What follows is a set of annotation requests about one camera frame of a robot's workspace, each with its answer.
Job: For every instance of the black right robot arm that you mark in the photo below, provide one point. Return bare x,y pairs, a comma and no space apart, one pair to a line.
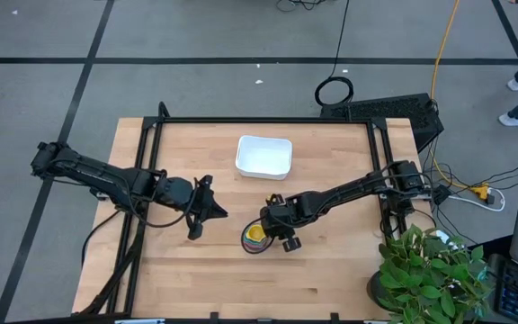
353,186

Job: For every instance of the white plastic basket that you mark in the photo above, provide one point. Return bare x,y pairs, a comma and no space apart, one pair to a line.
263,155

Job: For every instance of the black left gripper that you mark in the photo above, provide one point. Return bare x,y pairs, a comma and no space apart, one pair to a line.
175,193

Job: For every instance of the yellow plastic measuring cup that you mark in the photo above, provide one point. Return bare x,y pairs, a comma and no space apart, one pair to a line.
255,233

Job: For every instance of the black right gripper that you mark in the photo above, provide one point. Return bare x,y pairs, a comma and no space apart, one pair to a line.
290,211

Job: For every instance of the black aluminium table frame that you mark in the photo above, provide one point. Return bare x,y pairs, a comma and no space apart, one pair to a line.
263,120

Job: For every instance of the green potted plant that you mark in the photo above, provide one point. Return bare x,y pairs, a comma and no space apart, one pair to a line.
425,279

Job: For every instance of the black computer tower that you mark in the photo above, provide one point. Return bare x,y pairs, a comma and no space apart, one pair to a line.
389,110

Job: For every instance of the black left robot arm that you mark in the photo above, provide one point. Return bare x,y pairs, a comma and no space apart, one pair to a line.
97,173

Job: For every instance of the white power adapter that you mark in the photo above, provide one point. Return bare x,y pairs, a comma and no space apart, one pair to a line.
443,236

